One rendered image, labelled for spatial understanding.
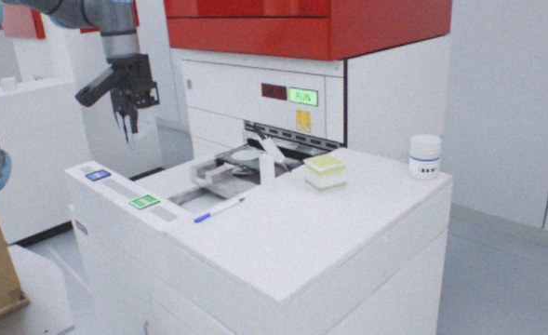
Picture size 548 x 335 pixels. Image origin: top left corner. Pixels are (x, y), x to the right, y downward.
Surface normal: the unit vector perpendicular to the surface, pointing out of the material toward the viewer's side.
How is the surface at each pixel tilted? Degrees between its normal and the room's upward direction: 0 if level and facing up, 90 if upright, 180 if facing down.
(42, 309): 0
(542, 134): 90
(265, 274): 0
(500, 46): 90
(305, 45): 90
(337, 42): 90
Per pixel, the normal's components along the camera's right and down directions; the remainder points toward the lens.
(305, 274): -0.06, -0.92
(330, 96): -0.71, 0.31
